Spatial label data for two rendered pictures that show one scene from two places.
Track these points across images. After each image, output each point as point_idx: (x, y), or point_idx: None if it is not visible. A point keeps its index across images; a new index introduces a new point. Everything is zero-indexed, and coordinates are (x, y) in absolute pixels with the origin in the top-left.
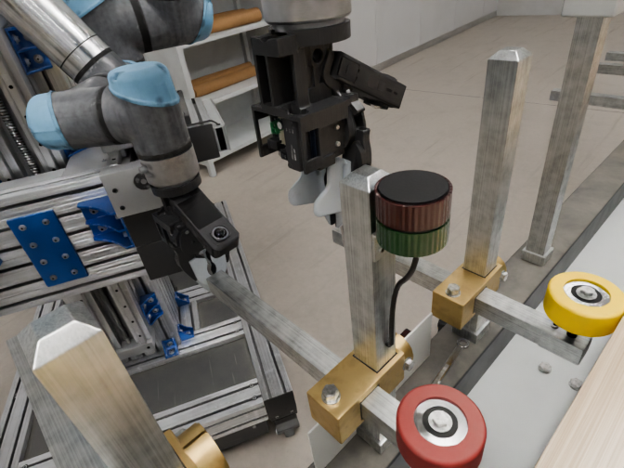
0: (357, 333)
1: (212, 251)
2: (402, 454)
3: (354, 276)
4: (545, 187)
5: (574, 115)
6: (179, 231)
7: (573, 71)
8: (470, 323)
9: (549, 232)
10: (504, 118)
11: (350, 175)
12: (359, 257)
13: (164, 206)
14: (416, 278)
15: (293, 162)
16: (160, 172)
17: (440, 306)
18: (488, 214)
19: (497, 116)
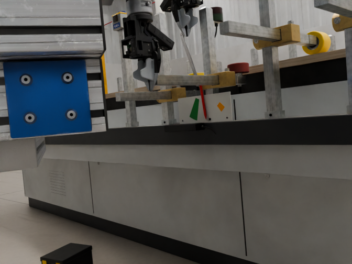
0: (211, 61)
1: (173, 43)
2: (244, 69)
3: (210, 37)
4: (130, 89)
5: (130, 60)
6: (155, 39)
7: (125, 45)
8: (172, 115)
9: (135, 109)
10: (165, 30)
11: (206, 6)
12: (211, 29)
13: (136, 32)
14: (161, 95)
15: (198, 1)
16: (152, 6)
17: (179, 93)
18: (168, 63)
19: (164, 30)
